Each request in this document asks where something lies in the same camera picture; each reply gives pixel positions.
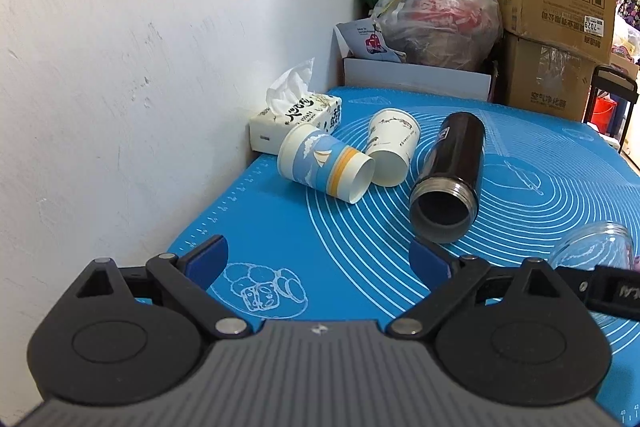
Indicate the black utility cart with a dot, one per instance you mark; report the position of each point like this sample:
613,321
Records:
612,97

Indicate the black thermos flask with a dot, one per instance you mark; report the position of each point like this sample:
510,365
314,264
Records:
450,176

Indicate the blue sailboat paper cup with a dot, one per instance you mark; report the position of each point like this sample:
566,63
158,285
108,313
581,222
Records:
314,158

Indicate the red bucket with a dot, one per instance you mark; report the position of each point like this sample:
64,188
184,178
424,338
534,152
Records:
603,111

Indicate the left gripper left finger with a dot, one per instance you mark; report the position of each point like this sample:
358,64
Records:
184,282

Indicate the white open box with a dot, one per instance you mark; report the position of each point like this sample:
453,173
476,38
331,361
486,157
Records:
368,62

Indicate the lower cardboard box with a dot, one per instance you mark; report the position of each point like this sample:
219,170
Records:
543,79

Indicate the white paper cup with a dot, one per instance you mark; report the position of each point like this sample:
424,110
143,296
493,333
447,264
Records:
393,137

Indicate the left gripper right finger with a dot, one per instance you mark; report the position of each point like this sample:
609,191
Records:
450,280

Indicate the blue silicone baking mat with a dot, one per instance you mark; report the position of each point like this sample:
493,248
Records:
298,254

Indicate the clear glass jar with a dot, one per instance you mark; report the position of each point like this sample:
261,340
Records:
605,243

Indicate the clear plastic bag red contents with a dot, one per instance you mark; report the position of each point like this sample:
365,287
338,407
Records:
454,34

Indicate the white tissue pack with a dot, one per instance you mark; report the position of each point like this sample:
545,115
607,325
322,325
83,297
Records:
290,102

